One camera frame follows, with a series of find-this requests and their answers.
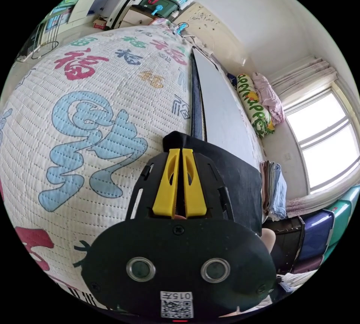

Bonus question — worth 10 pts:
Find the pile of clothes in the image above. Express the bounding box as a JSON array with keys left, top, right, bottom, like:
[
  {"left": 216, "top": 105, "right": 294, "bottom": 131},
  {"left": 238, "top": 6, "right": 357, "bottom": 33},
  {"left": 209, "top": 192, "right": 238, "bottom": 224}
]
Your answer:
[{"left": 259, "top": 160, "right": 288, "bottom": 221}]

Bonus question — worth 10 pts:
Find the black short sleeve shirt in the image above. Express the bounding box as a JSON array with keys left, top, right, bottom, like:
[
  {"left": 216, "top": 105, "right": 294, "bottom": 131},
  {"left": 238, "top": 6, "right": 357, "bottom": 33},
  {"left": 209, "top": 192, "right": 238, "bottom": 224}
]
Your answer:
[{"left": 162, "top": 47, "right": 264, "bottom": 236}]

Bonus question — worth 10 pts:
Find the bed with printed white quilt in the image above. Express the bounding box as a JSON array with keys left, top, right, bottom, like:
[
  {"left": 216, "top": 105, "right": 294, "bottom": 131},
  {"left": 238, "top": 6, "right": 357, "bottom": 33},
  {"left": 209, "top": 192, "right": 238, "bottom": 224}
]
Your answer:
[{"left": 0, "top": 23, "right": 268, "bottom": 311}]

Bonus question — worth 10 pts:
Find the pink curtain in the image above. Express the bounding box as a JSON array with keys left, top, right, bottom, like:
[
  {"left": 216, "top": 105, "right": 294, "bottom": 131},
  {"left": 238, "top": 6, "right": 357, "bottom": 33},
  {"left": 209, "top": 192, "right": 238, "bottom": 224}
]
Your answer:
[{"left": 269, "top": 56, "right": 339, "bottom": 95}]

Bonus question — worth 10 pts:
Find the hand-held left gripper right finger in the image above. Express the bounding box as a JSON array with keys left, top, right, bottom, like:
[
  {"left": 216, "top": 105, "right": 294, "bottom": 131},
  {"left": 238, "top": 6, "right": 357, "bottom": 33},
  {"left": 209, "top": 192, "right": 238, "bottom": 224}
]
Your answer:
[{"left": 182, "top": 148, "right": 208, "bottom": 219}]

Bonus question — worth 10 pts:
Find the green yellow printed pillow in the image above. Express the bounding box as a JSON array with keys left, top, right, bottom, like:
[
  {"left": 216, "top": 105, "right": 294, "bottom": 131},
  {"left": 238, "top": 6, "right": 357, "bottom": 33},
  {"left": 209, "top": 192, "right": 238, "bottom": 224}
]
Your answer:
[{"left": 235, "top": 72, "right": 276, "bottom": 138}]

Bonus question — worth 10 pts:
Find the pink rolled blanket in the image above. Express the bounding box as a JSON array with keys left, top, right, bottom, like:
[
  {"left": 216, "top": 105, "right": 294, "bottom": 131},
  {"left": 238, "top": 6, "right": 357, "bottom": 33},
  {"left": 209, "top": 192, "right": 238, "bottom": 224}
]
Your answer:
[{"left": 251, "top": 71, "right": 285, "bottom": 125}]

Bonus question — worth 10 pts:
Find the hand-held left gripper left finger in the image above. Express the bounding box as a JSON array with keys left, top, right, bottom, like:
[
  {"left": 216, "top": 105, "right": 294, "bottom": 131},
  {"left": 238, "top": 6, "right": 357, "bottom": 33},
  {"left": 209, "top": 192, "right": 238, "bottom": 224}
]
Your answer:
[{"left": 152, "top": 148, "right": 180, "bottom": 219}]

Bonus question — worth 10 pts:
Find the white suitcase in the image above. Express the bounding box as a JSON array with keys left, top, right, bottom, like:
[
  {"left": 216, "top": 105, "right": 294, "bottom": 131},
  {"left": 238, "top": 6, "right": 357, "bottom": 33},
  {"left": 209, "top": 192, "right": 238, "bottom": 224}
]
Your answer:
[{"left": 108, "top": 0, "right": 143, "bottom": 31}]

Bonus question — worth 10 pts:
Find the window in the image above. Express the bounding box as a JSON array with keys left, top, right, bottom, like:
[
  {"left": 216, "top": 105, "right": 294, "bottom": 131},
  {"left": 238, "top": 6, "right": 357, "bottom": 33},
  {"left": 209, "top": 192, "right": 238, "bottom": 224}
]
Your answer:
[{"left": 282, "top": 81, "right": 360, "bottom": 194}]

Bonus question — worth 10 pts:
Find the white flat board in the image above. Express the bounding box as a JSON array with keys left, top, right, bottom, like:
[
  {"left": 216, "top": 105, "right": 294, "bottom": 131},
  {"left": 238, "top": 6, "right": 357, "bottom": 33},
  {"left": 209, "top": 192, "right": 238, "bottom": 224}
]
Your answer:
[{"left": 193, "top": 47, "right": 266, "bottom": 167}]

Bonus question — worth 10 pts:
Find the person's body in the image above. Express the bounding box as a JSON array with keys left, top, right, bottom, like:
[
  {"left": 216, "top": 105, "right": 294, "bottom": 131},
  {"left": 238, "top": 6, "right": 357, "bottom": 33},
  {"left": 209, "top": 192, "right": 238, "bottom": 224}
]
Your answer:
[{"left": 261, "top": 228, "right": 283, "bottom": 274}]

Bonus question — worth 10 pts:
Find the green storage box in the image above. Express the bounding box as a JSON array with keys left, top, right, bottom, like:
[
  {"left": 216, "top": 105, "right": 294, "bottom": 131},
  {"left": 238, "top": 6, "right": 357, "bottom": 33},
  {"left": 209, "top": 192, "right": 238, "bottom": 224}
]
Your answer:
[{"left": 140, "top": 0, "right": 181, "bottom": 18}]

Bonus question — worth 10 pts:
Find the blue storage box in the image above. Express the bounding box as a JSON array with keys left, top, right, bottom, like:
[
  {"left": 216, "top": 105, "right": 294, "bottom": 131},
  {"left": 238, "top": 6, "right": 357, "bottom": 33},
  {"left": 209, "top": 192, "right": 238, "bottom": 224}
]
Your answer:
[{"left": 297, "top": 208, "right": 336, "bottom": 264}]

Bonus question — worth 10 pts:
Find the teal storage box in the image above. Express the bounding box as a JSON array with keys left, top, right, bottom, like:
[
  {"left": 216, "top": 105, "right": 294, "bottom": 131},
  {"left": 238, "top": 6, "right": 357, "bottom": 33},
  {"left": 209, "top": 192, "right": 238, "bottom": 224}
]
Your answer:
[{"left": 322, "top": 185, "right": 360, "bottom": 264}]

